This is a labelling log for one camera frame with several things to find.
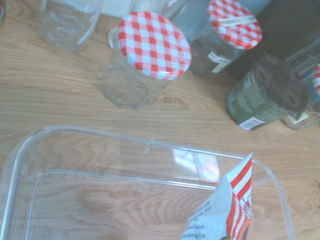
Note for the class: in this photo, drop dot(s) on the red striped white chip bag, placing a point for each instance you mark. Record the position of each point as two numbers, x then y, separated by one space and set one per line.
220 207

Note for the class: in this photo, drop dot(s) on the clear plastic food container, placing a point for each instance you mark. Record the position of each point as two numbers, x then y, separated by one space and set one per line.
100 200

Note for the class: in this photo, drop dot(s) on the glass jar plain checkered lid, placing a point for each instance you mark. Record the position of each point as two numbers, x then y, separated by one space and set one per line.
155 42

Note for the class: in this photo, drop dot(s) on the green tin dark lid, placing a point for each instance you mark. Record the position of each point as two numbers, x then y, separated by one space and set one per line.
250 100

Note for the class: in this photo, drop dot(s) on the glass jar labelled checkered lid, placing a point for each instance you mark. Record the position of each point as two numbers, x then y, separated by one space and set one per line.
232 22

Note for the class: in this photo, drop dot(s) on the white box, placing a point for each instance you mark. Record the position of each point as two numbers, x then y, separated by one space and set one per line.
115 6

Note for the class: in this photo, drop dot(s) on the open empty glass jar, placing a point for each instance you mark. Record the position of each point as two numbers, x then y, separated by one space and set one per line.
67 25

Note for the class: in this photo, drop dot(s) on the small glass jar checkered lid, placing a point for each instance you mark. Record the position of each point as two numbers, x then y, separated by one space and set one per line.
300 123

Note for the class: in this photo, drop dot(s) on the black box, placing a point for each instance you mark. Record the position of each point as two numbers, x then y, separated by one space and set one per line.
287 25

